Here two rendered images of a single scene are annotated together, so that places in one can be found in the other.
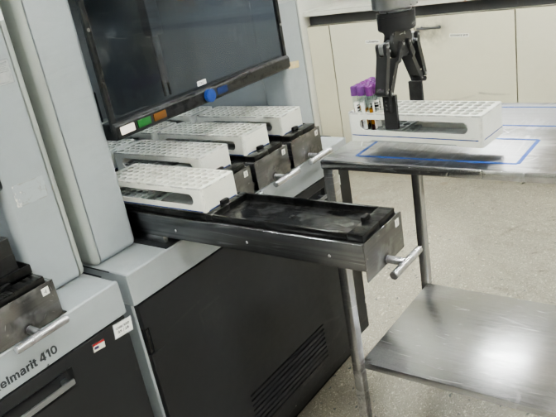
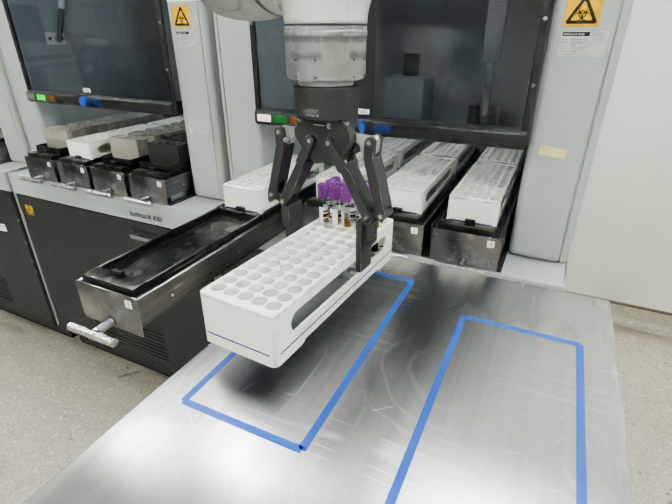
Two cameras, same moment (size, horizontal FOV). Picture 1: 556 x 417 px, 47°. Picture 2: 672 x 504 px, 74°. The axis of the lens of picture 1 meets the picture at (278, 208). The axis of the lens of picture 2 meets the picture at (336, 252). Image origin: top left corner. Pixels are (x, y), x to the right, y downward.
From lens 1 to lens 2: 143 cm
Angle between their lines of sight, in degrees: 69
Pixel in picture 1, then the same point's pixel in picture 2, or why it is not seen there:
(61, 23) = not seen: hidden behind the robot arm
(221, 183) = (242, 193)
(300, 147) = (449, 243)
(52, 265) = (204, 180)
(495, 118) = (242, 326)
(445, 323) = not seen: outside the picture
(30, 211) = (196, 139)
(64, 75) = (234, 56)
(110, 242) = not seen: hidden behind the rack
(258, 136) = (402, 198)
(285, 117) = (459, 201)
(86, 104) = (246, 85)
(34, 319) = (151, 195)
